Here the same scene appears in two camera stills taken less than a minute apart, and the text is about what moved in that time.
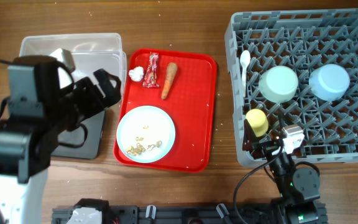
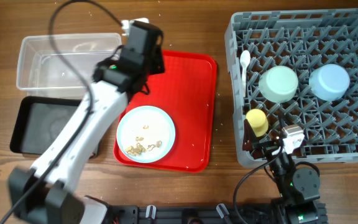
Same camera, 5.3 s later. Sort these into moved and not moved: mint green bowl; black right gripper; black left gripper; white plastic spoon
Moved: black left gripper
Not moved: black right gripper; white plastic spoon; mint green bowl
